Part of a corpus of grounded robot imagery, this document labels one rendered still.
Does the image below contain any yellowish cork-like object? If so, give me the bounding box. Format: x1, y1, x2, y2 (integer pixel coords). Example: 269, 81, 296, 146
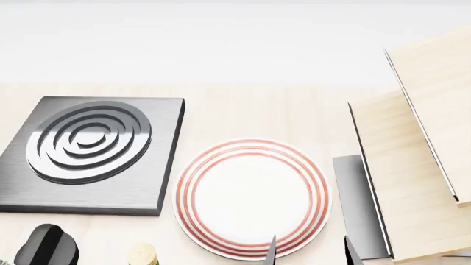
127, 242, 160, 265

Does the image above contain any light wooden cabinet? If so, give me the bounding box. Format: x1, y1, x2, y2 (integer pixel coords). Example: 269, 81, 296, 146
347, 24, 471, 264

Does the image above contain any white plate with red rings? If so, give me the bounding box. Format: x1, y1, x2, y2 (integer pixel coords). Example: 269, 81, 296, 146
171, 137, 333, 261

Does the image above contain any grey metal flat stove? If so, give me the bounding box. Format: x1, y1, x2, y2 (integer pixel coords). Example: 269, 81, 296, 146
0, 95, 186, 217

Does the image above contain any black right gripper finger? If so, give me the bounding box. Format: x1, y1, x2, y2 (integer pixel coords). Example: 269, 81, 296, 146
263, 234, 278, 265
344, 234, 366, 265

